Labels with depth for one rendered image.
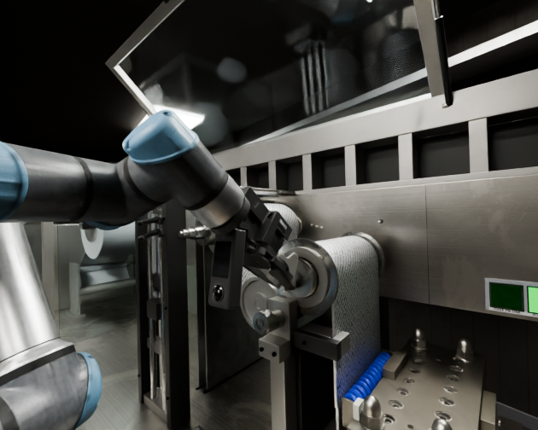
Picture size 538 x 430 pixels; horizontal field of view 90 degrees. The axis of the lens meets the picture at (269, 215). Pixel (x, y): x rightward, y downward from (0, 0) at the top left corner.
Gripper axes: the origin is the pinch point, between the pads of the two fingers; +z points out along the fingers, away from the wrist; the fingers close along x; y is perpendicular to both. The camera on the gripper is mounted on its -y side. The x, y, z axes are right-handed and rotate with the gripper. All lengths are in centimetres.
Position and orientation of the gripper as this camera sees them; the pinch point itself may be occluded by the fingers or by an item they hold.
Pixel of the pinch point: (284, 287)
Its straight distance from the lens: 52.4
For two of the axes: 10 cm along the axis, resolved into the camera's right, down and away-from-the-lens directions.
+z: 5.1, 6.4, 5.8
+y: 4.0, -7.7, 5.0
